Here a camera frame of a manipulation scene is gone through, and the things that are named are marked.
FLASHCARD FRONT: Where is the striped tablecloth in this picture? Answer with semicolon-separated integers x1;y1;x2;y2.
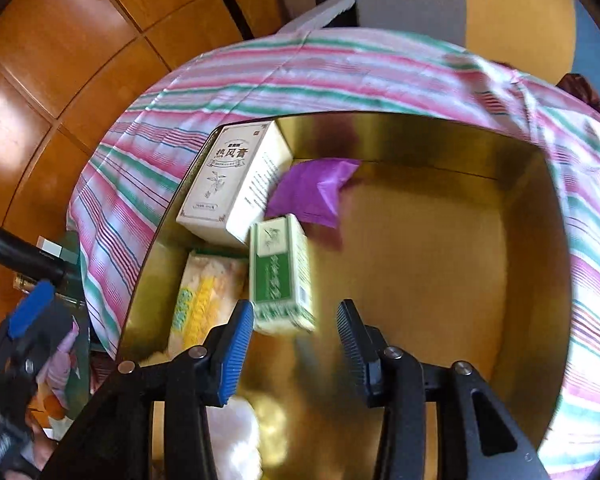
66;27;600;476

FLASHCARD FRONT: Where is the large white carton box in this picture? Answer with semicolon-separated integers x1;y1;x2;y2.
176;121;296;247

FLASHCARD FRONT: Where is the green white carton box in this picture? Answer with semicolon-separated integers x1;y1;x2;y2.
249;213;317;336

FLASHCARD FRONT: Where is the dark red cloth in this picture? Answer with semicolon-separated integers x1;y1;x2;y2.
555;72;600;131

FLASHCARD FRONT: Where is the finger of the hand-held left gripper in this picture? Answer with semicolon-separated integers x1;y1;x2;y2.
7;280;76;376

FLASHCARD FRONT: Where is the small white box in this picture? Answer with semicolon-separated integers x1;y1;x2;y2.
37;237;63;261

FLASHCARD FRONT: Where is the yellow green snack packet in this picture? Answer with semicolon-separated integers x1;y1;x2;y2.
167;249;253;356

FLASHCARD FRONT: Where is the wooden wardrobe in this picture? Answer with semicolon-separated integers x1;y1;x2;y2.
0;0;291;341

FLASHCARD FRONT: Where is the black tube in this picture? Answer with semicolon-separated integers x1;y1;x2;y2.
0;220;68;283

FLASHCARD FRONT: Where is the purple packet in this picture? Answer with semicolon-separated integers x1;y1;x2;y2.
265;157;362;231

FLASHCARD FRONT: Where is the pink patterned cloth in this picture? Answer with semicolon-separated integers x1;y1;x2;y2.
47;320;81;411

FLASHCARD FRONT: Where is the white plastic bag ball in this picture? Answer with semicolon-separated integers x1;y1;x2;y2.
202;395;263;480

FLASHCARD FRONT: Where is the gold tin box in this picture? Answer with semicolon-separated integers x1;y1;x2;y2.
115;110;573;480

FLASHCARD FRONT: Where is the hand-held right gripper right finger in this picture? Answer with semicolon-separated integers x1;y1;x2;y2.
336;299;551;480

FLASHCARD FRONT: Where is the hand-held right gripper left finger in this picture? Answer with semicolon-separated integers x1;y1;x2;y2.
42;300;256;480

